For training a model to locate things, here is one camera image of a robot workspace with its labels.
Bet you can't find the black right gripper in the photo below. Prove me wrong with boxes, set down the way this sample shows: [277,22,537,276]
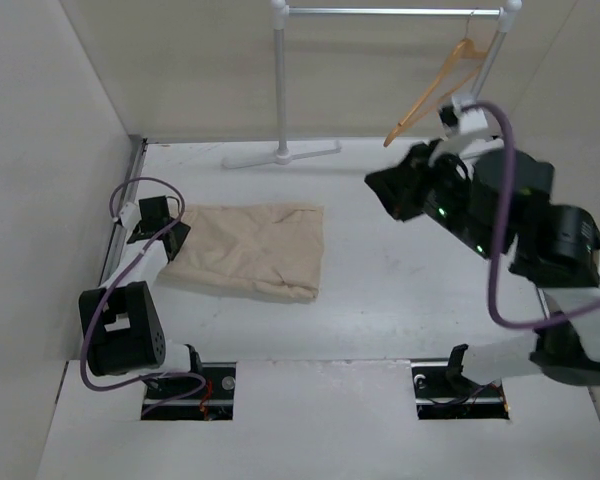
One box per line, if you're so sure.
[363,135,499,256]

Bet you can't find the wooden clothes hanger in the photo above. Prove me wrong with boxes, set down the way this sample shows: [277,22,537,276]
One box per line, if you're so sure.
[383,19,487,147]

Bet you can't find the beige trousers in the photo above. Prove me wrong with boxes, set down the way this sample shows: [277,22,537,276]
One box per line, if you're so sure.
[161,203,325,301]

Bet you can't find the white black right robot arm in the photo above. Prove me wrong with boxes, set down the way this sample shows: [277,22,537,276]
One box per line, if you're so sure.
[364,141,600,397]

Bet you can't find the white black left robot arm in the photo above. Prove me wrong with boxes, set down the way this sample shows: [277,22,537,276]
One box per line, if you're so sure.
[78,222,206,399]

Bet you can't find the white metal clothes rack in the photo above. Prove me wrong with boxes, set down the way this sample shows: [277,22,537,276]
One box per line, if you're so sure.
[222,1,522,169]

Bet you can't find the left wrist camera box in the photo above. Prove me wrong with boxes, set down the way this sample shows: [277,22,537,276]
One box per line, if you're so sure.
[114,196,172,237]

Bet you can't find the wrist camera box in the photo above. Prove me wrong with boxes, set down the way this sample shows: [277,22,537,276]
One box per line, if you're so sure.
[114,196,172,237]
[435,94,494,155]

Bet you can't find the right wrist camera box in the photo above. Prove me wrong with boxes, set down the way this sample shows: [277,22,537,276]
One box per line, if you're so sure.
[435,94,494,155]

